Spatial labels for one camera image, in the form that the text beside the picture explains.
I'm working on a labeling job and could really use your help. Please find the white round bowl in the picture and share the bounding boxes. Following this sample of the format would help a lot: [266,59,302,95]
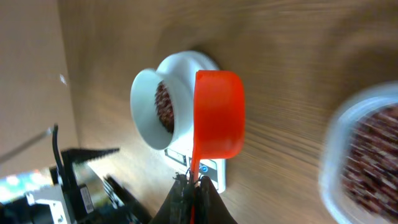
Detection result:
[130,68,193,150]

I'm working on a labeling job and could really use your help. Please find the white digital kitchen scale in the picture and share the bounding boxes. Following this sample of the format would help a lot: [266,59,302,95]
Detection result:
[157,50,226,194]

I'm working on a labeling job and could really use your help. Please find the red plastic scoop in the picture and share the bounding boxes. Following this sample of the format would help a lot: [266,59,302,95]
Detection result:
[189,70,246,224]

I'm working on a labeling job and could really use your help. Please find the red adzuki beans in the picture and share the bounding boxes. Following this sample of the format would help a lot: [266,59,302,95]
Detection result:
[155,82,397,223]

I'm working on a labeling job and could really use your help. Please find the clear plastic bean container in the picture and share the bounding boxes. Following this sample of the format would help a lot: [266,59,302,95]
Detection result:
[318,82,397,223]

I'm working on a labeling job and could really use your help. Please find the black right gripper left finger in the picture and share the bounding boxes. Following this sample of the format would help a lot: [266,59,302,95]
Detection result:
[149,174,194,224]

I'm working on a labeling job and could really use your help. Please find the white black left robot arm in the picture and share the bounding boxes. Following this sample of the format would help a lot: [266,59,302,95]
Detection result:
[1,125,152,223]

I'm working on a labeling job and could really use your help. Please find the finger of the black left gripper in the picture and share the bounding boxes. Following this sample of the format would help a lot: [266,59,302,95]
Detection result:
[61,148,120,164]

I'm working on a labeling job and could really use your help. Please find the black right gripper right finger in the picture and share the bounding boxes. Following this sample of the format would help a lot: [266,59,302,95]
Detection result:
[194,176,237,224]

